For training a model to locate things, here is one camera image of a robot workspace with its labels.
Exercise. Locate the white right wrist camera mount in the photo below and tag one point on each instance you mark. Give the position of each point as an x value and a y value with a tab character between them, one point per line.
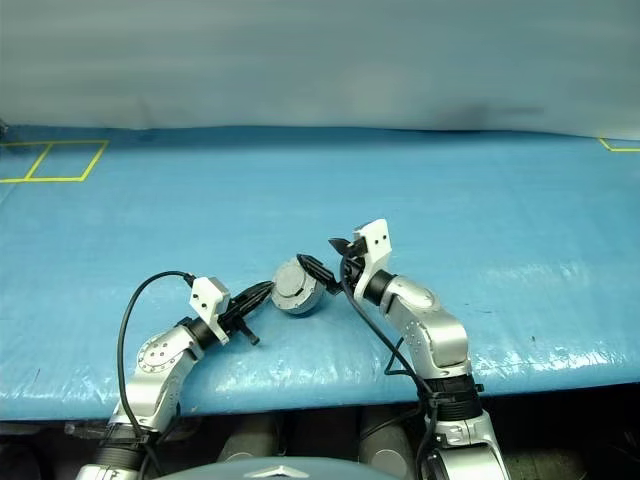
375	241

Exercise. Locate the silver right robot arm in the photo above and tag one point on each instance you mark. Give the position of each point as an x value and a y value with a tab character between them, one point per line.
435	335

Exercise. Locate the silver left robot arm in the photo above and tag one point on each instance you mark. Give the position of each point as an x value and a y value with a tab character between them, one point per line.
160	360

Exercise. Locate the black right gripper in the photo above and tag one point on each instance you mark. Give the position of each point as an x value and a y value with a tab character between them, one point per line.
354	270

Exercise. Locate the blue plastic table cover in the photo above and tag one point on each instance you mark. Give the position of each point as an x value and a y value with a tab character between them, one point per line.
320	200

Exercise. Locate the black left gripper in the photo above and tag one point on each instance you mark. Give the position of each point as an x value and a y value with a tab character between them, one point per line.
234	314

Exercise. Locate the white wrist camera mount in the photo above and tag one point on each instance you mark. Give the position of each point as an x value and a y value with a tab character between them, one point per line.
375	241
207	295

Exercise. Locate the silver round motor housing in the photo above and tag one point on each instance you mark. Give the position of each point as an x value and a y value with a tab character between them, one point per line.
311	303

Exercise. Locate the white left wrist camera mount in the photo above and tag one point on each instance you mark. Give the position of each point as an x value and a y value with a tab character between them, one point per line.
207	295

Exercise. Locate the grey robot torso with emblem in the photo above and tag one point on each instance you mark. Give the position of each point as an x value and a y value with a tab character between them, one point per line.
280	470

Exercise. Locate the grey rounded cylinder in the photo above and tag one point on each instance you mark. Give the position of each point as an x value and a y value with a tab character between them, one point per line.
385	440
250	440

